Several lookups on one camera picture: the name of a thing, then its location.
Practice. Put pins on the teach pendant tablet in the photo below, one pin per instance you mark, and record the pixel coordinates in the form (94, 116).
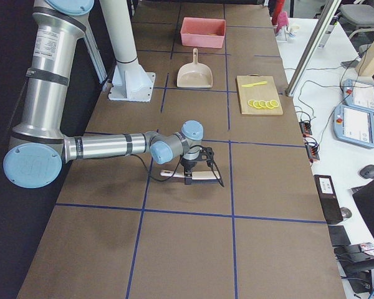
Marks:
(359, 94)
(354, 125)

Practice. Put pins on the aluminium frame post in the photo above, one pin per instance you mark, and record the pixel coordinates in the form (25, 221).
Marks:
(314, 41)

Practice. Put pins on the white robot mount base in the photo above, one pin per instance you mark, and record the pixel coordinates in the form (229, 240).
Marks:
(130, 81)

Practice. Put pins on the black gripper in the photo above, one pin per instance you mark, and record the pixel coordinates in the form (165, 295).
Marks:
(187, 164)

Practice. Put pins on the bamboo cutting board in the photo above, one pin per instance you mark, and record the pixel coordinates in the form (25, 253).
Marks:
(265, 92)

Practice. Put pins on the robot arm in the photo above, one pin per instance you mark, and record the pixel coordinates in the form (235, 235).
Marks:
(38, 149)

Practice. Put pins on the pink plastic bin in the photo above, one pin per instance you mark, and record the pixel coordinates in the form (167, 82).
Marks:
(203, 32)

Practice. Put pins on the yellow plastic knife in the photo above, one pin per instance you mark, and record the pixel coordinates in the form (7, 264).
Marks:
(248, 85)

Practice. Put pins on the near teach pendant tablet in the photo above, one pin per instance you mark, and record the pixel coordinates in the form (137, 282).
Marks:
(354, 125)

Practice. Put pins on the beige hand brush black bristles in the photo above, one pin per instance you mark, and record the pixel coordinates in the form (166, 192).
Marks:
(195, 175)

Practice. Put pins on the black power box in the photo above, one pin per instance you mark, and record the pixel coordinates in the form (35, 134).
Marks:
(328, 199)

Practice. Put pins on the far teach pendant tablet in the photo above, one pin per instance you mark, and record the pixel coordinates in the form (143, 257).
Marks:
(359, 94)

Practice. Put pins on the white paper cup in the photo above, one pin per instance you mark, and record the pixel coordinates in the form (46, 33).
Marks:
(293, 30)

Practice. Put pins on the black computer mouse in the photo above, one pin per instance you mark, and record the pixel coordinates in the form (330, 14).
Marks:
(367, 172)

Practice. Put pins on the beige plastic dustpan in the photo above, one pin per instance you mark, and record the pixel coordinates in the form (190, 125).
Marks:
(194, 74)

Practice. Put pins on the lemon slice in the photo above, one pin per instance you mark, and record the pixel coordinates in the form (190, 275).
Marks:
(262, 104)
(249, 102)
(257, 104)
(268, 105)
(274, 103)

